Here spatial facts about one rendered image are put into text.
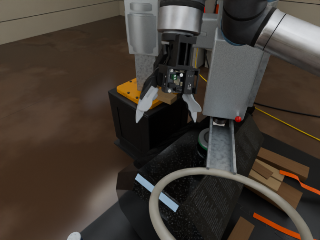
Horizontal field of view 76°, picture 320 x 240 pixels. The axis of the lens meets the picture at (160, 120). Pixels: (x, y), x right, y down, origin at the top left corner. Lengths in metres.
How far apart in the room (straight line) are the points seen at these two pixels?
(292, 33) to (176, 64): 0.25
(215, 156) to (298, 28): 0.66
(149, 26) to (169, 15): 1.23
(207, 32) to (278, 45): 1.16
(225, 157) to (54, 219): 1.64
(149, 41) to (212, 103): 0.81
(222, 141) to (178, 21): 0.79
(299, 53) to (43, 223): 2.13
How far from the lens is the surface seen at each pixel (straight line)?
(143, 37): 1.69
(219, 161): 1.00
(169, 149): 1.37
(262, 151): 2.58
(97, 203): 2.14
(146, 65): 1.85
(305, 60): 0.54
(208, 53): 4.30
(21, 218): 2.34
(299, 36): 0.54
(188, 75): 0.43
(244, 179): 0.93
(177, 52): 0.41
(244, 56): 1.01
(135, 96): 1.92
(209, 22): 1.65
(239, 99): 1.11
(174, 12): 0.43
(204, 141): 1.36
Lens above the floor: 1.81
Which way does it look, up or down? 39 degrees down
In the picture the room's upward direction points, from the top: straight up
